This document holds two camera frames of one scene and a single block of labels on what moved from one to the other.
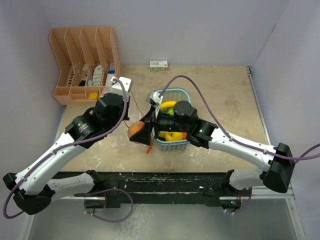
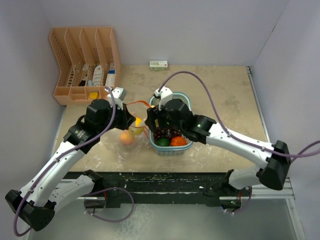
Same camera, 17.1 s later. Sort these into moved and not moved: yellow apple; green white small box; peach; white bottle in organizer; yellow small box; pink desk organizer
Moved: yellow apple; peach
Not moved: yellow small box; pink desk organizer; white bottle in organizer; green white small box
